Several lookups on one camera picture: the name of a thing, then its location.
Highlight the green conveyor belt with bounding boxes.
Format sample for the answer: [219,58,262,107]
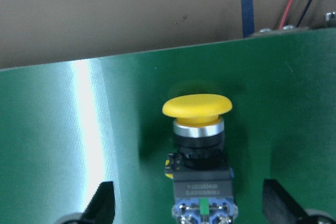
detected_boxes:
[1,28,335,223]

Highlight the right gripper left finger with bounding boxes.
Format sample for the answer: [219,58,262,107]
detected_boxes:
[80,181,115,224]

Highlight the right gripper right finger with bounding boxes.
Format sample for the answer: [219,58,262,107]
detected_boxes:
[262,179,309,224]

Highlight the yellow push button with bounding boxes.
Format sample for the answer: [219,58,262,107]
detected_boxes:
[162,94,238,223]

